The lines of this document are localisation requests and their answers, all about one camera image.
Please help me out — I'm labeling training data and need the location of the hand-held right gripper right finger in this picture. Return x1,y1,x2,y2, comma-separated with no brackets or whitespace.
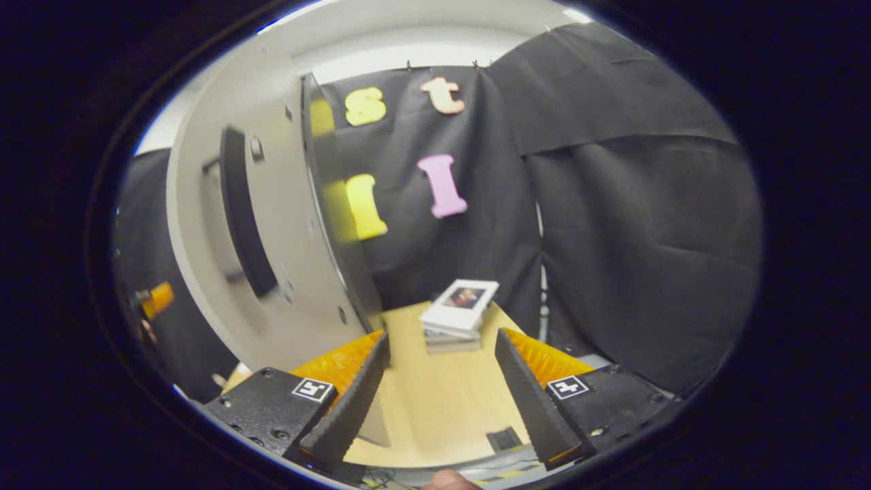
494,328,683,472

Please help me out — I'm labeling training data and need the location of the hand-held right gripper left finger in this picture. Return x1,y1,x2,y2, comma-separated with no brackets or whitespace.
203,331,393,472

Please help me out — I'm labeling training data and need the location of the dark grey cabinet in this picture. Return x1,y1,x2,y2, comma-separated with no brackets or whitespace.
301,71,385,334

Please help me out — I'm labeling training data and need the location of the beige cabinet door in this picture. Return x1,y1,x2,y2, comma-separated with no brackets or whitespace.
165,37,392,448

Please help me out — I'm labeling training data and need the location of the small black block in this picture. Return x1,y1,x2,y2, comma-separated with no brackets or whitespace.
487,427,523,452

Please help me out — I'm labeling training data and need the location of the plain white book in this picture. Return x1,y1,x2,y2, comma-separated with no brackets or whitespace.
423,325,484,356

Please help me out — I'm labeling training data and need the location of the white portrait cover book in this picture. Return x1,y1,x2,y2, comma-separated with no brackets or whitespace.
419,279,500,340

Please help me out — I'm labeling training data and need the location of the black backdrop cloth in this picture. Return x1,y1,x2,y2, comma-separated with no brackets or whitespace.
112,20,763,402

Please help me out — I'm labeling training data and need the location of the black door handle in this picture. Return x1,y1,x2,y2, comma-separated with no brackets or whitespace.
202,126,280,299

